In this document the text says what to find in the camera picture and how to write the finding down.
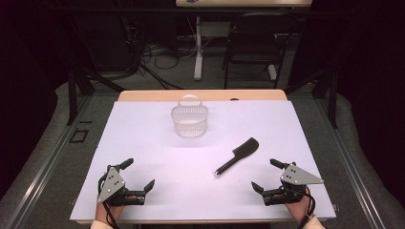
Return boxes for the wooden desk with white legs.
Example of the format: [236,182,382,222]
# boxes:
[175,0,313,81]

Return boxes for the dark brown comb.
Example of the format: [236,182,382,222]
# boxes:
[214,136,260,178]

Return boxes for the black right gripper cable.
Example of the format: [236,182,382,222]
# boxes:
[296,186,317,229]

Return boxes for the person's left hand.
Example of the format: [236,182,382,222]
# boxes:
[95,196,141,225]

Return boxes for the black folding chair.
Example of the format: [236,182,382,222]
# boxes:
[222,12,299,90]

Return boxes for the aluminium floor rail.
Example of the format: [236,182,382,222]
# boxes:
[5,94,94,229]
[313,98,385,229]

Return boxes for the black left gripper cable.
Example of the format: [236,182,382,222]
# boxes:
[97,177,120,229]

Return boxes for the black metal stand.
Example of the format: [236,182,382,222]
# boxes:
[66,18,126,126]
[284,67,339,130]

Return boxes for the tangle of black floor cables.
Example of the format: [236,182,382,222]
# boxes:
[125,15,199,91]

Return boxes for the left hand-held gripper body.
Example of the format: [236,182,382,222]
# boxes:
[96,164,147,207]

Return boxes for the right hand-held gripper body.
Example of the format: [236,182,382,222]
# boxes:
[262,162,326,207]

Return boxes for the person's right hand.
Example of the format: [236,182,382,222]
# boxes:
[284,190,315,224]

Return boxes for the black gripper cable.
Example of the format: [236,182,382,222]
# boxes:
[296,186,317,229]
[97,177,120,229]

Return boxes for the white plastic basket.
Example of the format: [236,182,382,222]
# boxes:
[170,94,210,138]

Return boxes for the grey desk panel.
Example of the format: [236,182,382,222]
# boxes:
[200,21,231,39]

